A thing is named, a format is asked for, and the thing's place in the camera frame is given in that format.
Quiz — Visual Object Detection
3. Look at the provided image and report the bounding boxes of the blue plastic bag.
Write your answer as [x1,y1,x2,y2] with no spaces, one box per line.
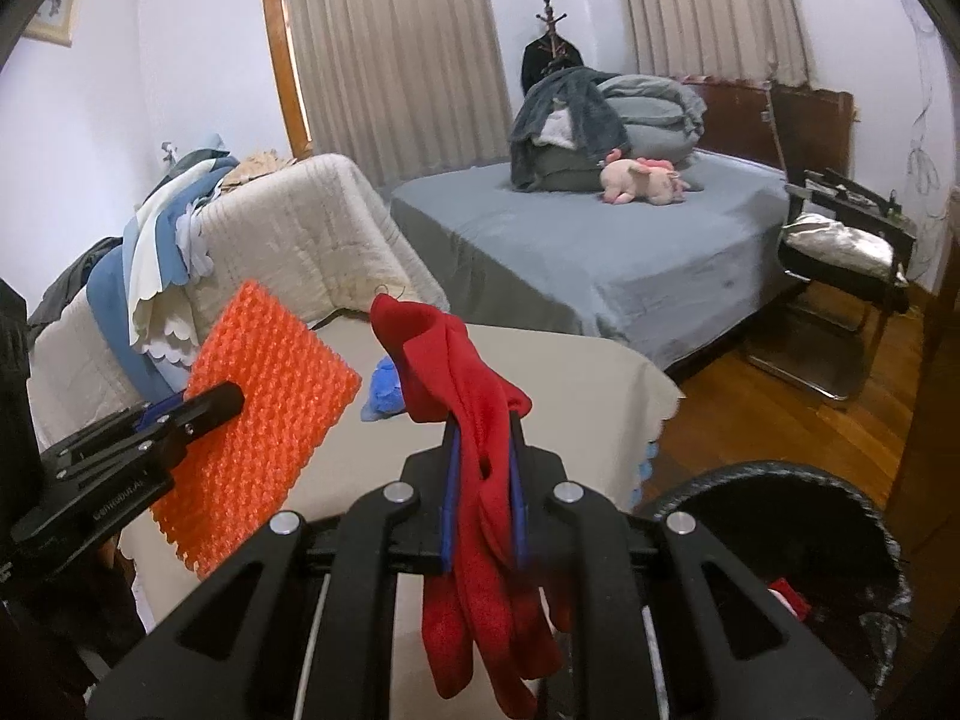
[361,356,410,425]

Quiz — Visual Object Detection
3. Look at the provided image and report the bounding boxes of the bed with grey sheet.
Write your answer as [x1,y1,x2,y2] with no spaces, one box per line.
[390,148,797,385]

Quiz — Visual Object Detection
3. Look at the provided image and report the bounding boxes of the white folded cloth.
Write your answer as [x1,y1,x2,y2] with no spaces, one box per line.
[536,97,580,148]

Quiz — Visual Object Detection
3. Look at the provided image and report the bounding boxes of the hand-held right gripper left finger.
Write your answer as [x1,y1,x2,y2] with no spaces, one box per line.
[86,420,462,720]

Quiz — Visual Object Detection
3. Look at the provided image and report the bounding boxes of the black plastic bin liner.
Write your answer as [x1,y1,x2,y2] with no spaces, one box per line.
[844,506,914,700]

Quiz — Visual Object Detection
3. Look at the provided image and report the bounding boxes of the wooden coat rack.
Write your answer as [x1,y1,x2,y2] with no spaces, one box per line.
[534,0,571,76]

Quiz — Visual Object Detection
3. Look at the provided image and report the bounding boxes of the wooden window frame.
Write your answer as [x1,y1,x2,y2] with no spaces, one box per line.
[242,0,316,162]

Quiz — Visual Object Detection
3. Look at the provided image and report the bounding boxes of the white scalloped cloth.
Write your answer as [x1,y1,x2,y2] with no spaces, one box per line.
[127,187,220,362]

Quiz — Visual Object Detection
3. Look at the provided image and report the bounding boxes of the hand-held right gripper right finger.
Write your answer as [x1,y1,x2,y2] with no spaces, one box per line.
[508,414,875,720]

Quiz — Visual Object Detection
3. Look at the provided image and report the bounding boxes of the dark green pillow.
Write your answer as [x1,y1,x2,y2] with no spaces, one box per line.
[536,146,612,193]

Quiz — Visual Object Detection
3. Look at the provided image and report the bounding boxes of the light blue cloth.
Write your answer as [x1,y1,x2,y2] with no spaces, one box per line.
[141,133,242,242]

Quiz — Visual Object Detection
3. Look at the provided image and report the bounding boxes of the grey folded duvet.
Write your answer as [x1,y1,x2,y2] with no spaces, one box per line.
[600,75,710,166]

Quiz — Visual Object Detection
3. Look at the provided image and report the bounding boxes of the orange foam net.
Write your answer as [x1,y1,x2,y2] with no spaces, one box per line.
[150,281,363,580]

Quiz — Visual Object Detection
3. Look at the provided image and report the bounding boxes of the framed wall picture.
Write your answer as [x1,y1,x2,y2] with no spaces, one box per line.
[21,0,88,47]

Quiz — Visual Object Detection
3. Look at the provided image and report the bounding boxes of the black hanging garment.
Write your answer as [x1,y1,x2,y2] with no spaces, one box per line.
[521,37,584,98]

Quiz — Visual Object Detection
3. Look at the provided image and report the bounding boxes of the dark grey garment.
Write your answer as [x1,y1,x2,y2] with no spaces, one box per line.
[26,236,125,332]

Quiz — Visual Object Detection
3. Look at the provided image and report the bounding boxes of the wooden headboard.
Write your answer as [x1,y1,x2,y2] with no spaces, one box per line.
[675,75,856,182]

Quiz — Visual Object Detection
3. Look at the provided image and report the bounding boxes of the blue folded cloth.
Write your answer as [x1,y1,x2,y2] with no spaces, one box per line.
[86,240,197,407]

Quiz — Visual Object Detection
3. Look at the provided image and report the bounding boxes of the black metal chair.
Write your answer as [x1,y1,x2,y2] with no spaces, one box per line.
[739,82,920,402]

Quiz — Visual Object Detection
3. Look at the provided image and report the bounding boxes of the hanging white cables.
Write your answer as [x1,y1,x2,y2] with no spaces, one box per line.
[902,7,947,287]

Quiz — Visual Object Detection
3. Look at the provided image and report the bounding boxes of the beige woven hat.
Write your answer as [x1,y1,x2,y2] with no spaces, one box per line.
[221,150,302,190]

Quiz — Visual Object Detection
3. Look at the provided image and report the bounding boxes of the black trash bin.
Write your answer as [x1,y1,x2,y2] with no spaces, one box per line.
[630,461,912,720]

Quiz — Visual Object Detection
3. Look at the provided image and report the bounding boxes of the dark grey fleece blanket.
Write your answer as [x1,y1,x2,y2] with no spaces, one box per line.
[510,66,628,192]

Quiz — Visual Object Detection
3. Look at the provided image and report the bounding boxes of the silver cushion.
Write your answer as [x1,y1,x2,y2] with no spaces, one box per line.
[784,211,898,278]

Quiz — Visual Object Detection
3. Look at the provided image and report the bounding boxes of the beige pleated curtain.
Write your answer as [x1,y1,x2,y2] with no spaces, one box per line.
[611,0,815,88]
[281,0,515,188]

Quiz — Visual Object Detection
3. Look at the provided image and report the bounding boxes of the cream quilted blanket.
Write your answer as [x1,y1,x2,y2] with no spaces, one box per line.
[30,154,451,451]

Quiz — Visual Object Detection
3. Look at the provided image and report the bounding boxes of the red fabric piece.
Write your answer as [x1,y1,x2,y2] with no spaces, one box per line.
[765,577,811,620]

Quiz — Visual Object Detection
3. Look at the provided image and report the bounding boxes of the red sock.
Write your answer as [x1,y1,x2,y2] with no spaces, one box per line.
[370,294,575,719]

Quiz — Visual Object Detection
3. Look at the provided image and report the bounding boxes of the beige tablecloth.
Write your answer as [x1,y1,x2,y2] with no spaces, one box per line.
[120,315,685,635]

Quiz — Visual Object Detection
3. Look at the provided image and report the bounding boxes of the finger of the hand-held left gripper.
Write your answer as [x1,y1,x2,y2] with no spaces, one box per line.
[11,381,247,541]
[41,394,187,467]

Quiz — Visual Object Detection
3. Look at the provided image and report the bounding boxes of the pink plush toy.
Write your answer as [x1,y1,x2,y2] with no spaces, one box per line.
[598,152,691,207]

